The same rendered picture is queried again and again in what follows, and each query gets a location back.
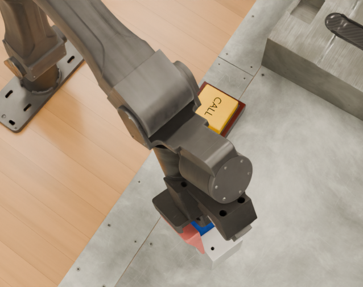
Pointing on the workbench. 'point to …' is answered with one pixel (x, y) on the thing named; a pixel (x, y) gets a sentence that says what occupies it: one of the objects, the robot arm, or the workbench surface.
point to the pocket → (305, 9)
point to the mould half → (325, 57)
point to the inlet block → (215, 245)
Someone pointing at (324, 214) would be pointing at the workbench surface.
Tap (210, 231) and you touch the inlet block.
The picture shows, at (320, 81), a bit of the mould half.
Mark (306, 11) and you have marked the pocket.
